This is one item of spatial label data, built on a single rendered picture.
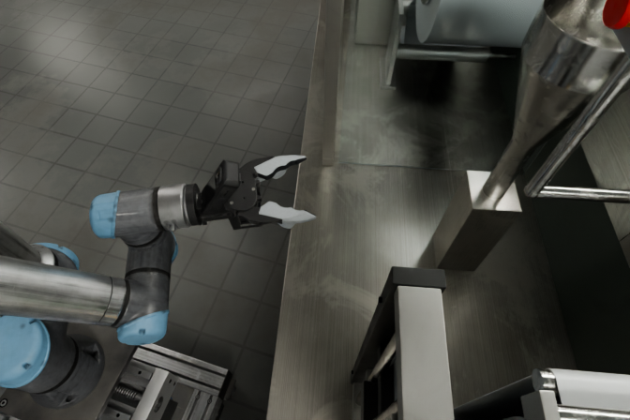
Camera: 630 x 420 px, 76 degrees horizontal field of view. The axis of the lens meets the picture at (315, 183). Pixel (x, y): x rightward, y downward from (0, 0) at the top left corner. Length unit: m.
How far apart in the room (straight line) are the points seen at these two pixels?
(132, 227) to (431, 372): 0.51
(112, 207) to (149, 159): 1.77
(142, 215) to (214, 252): 1.37
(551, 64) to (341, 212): 0.64
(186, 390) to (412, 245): 1.00
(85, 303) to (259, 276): 1.33
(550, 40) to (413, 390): 0.41
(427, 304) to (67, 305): 0.50
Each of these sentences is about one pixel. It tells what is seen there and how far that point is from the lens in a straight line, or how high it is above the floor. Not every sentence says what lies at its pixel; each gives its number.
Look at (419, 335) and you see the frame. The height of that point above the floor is 1.44.
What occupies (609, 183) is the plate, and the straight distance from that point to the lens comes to 0.95.
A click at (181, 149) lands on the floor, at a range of 2.47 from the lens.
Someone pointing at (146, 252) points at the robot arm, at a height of 1.15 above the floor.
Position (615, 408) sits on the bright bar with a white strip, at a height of 1.44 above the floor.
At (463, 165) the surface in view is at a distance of 1.17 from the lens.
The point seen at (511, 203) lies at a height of 1.17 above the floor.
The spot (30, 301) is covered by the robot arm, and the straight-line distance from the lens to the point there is 0.68.
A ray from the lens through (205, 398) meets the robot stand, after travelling 1.63.
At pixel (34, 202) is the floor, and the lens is 2.60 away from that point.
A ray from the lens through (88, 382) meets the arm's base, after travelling 1.07.
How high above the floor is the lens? 1.80
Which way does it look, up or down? 55 degrees down
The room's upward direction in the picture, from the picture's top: straight up
